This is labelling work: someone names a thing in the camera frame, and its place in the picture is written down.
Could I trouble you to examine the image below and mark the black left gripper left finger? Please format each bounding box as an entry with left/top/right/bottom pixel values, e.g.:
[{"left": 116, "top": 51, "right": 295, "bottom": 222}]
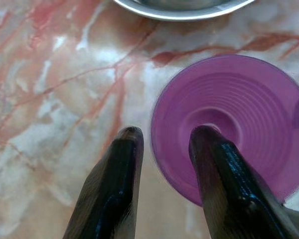
[{"left": 62, "top": 126, "right": 145, "bottom": 239}]

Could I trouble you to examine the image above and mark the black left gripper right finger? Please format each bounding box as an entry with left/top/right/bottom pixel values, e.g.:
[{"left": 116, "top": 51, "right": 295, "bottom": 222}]
[{"left": 189, "top": 125, "right": 299, "bottom": 239}]

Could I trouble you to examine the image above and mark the purple plastic cup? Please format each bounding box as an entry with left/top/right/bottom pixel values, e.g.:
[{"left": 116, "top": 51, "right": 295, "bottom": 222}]
[{"left": 150, "top": 54, "right": 299, "bottom": 208}]

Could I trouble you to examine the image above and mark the steel bowl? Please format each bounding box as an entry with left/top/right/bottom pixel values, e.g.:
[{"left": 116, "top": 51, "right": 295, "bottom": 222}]
[{"left": 139, "top": 0, "right": 231, "bottom": 7}]

